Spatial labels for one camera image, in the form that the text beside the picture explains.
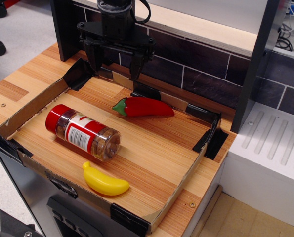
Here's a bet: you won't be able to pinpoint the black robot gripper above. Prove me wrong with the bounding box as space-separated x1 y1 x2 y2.
77 0 156 80

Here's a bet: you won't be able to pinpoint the red-lidded spice bottle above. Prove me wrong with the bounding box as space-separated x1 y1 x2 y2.
45 104 121 161

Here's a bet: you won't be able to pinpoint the red toy chili pepper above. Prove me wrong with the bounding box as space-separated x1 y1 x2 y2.
112 97 174 117

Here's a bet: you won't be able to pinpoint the yellow toy banana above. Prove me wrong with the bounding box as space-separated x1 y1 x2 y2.
82 161 130 196

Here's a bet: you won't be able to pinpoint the black oven control panel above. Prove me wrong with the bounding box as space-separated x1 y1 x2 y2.
46 196 108 237

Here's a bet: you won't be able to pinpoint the white grooved drainboard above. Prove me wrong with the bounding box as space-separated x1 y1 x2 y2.
228 103 294 180

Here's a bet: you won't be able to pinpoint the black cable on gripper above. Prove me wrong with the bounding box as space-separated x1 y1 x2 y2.
129 0 152 25

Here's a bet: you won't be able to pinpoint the dark left cabinet post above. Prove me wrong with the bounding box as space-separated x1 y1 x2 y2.
50 0 84 62

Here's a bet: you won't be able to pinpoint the dark grey vertical post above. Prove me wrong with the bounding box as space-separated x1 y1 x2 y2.
231 0 280 133

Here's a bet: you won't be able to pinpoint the tangled cables in background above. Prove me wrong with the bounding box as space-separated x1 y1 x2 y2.
276 0 294 52

